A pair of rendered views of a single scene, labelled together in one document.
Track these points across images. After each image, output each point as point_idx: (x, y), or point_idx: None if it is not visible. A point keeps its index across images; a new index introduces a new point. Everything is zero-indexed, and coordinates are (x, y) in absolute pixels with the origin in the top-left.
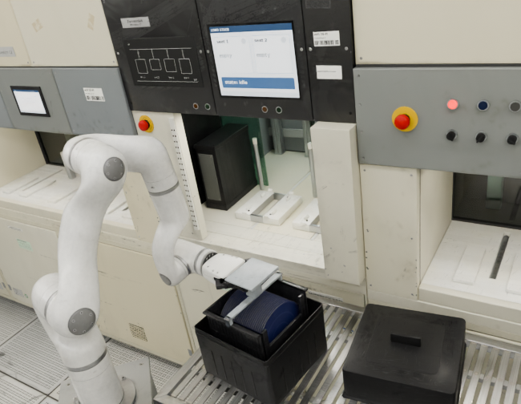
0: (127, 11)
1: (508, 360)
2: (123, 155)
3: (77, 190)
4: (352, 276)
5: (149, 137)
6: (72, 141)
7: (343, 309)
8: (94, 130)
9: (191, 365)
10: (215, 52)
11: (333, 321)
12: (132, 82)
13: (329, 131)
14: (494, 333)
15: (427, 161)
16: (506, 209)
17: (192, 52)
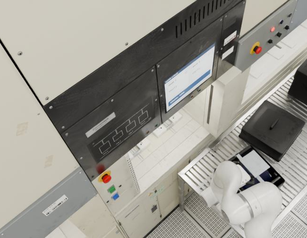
0: (94, 123)
1: (275, 98)
2: (239, 185)
3: (271, 219)
4: (227, 125)
5: (231, 164)
6: (243, 209)
7: (221, 141)
8: (55, 225)
9: (236, 225)
10: (166, 92)
11: (229, 148)
12: (95, 163)
13: (233, 78)
14: (260, 95)
15: (258, 57)
16: None
17: (149, 105)
